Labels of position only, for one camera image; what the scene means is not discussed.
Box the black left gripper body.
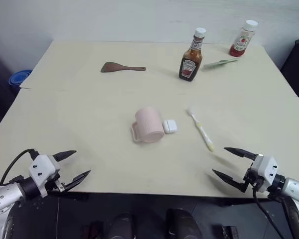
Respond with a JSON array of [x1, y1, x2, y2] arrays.
[[46, 173, 68, 194]]

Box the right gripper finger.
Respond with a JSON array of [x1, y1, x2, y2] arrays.
[[223, 147, 257, 162], [212, 169, 249, 194]]

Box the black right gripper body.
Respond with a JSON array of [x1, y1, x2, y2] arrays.
[[242, 160, 264, 193]]

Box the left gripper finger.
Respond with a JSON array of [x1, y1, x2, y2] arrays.
[[52, 150, 77, 163], [61, 170, 91, 193]]

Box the white yellow toothbrush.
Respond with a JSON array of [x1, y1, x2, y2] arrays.
[[187, 107, 216, 152]]

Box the dark rounded shape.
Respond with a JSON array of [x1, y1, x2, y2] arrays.
[[107, 211, 138, 239]]

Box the white earbuds case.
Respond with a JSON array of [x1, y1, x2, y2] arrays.
[[162, 119, 178, 134]]

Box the blue stacked bowls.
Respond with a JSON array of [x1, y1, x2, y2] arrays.
[[8, 69, 32, 87]]

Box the pink ribbed cup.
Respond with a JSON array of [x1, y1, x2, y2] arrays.
[[130, 106, 165, 144]]

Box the green plastic spoon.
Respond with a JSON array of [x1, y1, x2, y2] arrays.
[[202, 58, 239, 70]]

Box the brown wooden spatula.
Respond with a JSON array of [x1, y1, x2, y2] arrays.
[[100, 62, 147, 73]]

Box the brown sauce bottle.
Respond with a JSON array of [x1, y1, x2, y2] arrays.
[[178, 27, 206, 82]]

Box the black chair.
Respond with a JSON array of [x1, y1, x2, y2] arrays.
[[280, 38, 299, 100]]

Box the red ketchup bottle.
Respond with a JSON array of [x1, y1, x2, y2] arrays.
[[229, 19, 259, 57]]

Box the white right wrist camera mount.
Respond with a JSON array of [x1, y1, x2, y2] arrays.
[[251, 155, 279, 192]]

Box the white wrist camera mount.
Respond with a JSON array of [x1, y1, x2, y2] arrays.
[[251, 155, 279, 192], [28, 154, 62, 199]]

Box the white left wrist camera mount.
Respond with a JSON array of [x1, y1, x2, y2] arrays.
[[28, 154, 62, 199]]

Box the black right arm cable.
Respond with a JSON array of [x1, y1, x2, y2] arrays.
[[253, 185, 286, 239]]

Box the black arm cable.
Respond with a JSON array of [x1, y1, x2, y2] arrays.
[[253, 185, 286, 239], [0, 148, 39, 186]]

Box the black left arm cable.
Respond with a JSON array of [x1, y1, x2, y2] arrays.
[[0, 148, 39, 186]]

